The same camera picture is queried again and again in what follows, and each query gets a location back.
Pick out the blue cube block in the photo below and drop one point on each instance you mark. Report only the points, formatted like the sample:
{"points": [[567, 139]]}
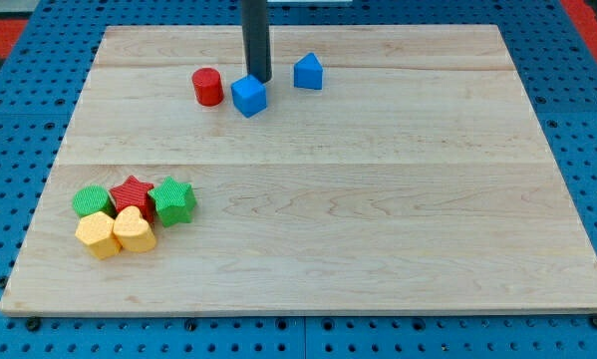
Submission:
{"points": [[249, 96]]}

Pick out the yellow heart block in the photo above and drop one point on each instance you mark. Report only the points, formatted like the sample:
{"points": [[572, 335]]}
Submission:
{"points": [[133, 232]]}

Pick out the light wooden board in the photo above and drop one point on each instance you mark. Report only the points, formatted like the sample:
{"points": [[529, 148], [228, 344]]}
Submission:
{"points": [[417, 181]]}

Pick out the red star block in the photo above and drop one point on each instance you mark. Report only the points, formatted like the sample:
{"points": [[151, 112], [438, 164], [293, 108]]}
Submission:
{"points": [[134, 192]]}

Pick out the green star block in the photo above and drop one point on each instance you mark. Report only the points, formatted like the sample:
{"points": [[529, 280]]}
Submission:
{"points": [[174, 201]]}

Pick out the red cylinder block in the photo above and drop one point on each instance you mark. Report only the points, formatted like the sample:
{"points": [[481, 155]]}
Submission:
{"points": [[207, 86]]}

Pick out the green cylinder block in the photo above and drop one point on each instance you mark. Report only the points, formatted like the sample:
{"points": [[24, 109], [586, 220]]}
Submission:
{"points": [[91, 199]]}

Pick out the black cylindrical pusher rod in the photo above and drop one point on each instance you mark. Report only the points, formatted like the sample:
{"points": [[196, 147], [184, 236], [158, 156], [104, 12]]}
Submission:
{"points": [[256, 39]]}

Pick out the blue triangular prism block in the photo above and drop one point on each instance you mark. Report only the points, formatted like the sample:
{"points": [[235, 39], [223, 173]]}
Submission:
{"points": [[308, 73]]}

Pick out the yellow hexagon block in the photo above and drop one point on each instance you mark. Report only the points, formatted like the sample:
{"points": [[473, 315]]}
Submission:
{"points": [[95, 232]]}

